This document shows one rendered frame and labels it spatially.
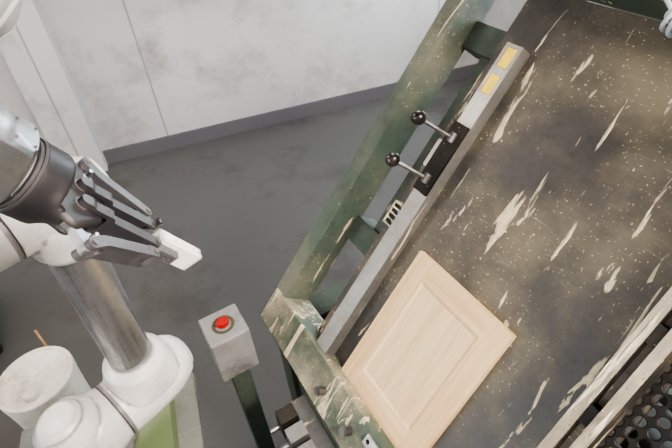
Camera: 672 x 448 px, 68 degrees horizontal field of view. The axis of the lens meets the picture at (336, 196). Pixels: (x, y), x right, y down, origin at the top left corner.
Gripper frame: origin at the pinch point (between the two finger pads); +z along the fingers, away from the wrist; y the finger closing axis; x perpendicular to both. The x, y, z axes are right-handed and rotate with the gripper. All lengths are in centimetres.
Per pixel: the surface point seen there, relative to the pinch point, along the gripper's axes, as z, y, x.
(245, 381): 98, 27, 55
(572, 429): 68, -30, -26
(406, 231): 72, 26, -18
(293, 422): 92, 6, 39
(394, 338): 81, 7, -1
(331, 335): 84, 18, 16
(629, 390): 61, -29, -38
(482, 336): 73, -6, -21
